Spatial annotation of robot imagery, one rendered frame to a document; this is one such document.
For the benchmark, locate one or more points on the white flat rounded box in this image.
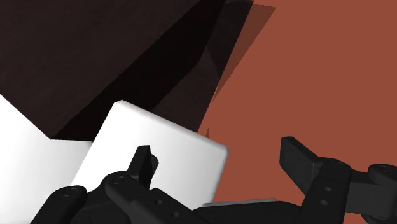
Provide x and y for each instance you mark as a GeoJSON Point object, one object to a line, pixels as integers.
{"type": "Point", "coordinates": [176, 149]}

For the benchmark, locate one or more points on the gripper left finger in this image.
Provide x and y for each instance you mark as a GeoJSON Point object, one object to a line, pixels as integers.
{"type": "Point", "coordinates": [136, 192]}

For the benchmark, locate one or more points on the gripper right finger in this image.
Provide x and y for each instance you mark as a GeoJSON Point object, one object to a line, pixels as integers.
{"type": "Point", "coordinates": [328, 176]}

